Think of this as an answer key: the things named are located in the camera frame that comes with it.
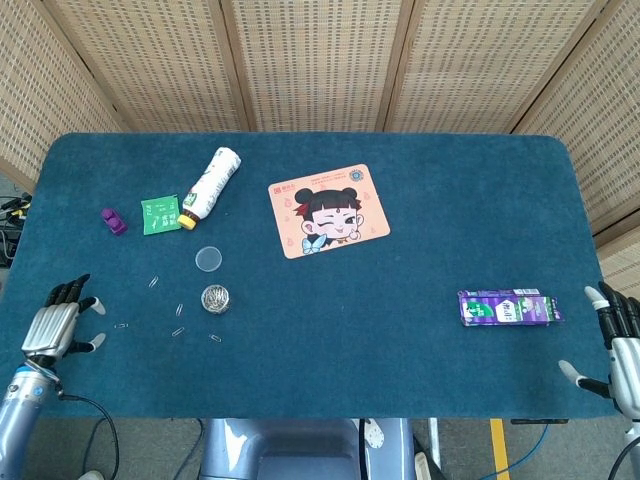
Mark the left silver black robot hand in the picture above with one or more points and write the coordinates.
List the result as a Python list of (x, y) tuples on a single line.
[(47, 327)]

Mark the purple toy building block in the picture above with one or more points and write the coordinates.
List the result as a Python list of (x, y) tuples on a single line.
[(115, 222)]

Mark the clear jar of paper clips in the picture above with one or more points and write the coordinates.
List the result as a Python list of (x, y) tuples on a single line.
[(215, 299)]

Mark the white bottle with yellow cap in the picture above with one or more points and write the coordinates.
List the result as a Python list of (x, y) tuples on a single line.
[(212, 177)]

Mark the orange cartoon girl mouse pad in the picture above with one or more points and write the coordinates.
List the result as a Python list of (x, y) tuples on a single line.
[(325, 215)]

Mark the green sachet packet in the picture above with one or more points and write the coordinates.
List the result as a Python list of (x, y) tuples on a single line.
[(159, 215)]

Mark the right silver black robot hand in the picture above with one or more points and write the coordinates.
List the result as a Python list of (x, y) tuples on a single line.
[(625, 360)]

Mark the clear round plastic lid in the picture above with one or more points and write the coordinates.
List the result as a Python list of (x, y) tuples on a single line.
[(208, 259)]

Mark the silver-blue robot torso base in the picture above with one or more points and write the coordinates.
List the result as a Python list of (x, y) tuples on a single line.
[(300, 450)]

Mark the flattened purple milk carton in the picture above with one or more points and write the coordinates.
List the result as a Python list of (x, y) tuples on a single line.
[(500, 307)]

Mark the woven folding screen panel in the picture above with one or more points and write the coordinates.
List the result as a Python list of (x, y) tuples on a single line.
[(320, 65), (500, 65), (160, 65), (40, 100), (600, 125)]

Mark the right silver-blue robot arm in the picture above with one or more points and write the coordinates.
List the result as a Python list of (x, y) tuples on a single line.
[(635, 430)]

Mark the yellow floor tape strip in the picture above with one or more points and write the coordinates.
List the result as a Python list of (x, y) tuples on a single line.
[(499, 450)]

